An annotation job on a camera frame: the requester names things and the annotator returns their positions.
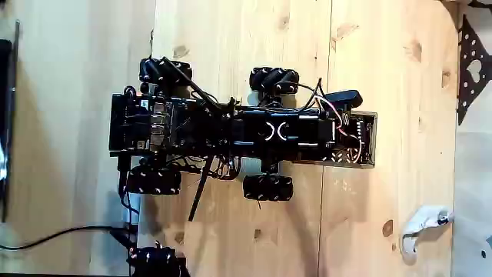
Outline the black lattice basket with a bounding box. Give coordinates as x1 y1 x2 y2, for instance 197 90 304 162
298 109 378 169

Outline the black mecanum wheel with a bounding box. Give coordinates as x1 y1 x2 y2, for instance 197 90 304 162
242 173 294 202
138 57 193 86
125 165 183 196
248 66 301 95

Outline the black thin bar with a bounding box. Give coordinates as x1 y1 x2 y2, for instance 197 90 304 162
187 153 215 223
160 56 224 113

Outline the black dotted cloth with heart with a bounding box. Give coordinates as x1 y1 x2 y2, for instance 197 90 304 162
456 14 492 126

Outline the black device with lights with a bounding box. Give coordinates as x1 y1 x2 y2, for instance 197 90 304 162
128 241 190 277

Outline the dark screen panel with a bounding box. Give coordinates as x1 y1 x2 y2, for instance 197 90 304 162
0 21 21 224

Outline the black oval camera box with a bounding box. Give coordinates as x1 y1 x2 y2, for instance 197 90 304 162
325 89 364 111

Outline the black power cable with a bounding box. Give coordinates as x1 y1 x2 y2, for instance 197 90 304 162
0 224 139 252

